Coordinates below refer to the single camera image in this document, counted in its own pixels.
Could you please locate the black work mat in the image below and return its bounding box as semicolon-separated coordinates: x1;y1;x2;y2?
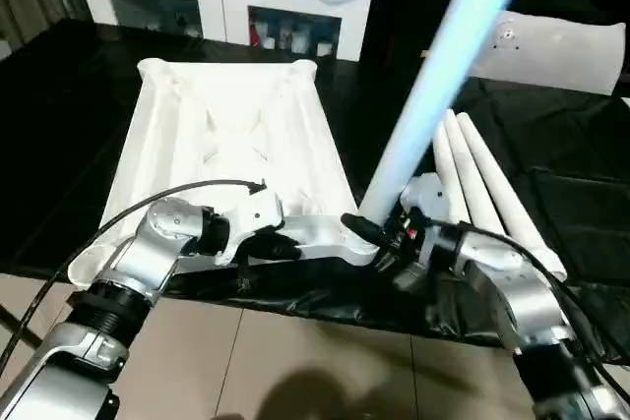
0;15;630;350

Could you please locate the black tripod leg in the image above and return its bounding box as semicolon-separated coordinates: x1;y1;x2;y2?
0;304;46;349

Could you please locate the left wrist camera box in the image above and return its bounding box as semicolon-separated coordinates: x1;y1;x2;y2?
213;188;287;268

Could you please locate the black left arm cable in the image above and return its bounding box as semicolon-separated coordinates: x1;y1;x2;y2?
0;179;269;378

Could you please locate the white plastic table top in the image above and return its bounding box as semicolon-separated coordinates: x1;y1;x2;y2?
72;58;381;289

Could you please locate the white plastic bag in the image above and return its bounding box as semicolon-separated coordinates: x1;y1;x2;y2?
471;9;627;96

